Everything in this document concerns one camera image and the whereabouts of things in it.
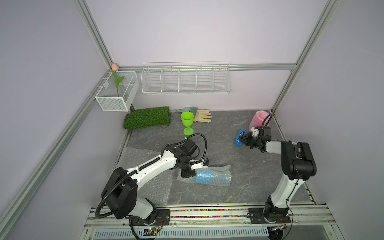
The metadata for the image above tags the bubble wrap sheet stack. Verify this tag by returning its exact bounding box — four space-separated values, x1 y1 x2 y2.
116 147 173 206

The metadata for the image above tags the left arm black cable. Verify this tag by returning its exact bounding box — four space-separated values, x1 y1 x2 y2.
95 133 208 219

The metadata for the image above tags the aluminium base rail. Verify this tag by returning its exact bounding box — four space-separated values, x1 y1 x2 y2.
80 202 345 240

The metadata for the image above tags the beige cloth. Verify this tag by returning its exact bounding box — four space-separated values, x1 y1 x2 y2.
194 110 212 123

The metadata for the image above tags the blue tape dispenser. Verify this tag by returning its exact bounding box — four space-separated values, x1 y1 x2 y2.
234 130 248 147

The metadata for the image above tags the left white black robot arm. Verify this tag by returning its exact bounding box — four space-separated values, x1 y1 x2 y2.
95 139 209 225

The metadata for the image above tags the artificial pink tulip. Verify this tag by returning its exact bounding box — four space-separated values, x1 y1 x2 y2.
111 63 125 97

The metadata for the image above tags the green artificial grass mat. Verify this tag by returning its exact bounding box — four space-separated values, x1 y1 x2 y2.
124 107 171 131

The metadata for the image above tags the blue plastic wine glass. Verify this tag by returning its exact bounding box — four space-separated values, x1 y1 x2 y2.
196 169 232 186

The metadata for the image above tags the small white wire basket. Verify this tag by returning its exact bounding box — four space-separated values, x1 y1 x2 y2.
95 71 140 112

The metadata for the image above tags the green plastic wine glass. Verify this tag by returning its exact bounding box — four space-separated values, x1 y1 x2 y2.
181 112 194 136

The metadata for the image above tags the long white wire shelf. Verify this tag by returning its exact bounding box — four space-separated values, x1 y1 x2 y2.
141 62 232 95

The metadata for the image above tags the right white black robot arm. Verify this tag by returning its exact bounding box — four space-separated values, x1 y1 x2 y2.
238 127 317 224

